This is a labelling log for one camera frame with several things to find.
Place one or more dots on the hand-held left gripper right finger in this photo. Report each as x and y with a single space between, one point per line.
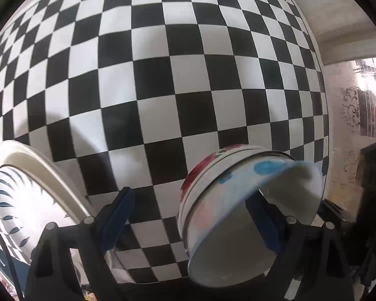
266 225

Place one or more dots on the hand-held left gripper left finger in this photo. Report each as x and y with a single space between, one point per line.
119 219

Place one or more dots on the white bowl with coloured dots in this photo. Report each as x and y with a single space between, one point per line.
232 250

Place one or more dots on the white bowl red flower print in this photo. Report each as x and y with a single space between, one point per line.
203 169

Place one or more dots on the white plate blue leaf print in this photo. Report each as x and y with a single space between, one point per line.
28 200

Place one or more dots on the window with metal grille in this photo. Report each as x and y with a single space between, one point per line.
374 78

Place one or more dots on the black white checkered tablecloth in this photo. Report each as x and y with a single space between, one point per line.
188 69

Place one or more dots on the black swirl wall decal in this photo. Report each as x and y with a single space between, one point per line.
352 106

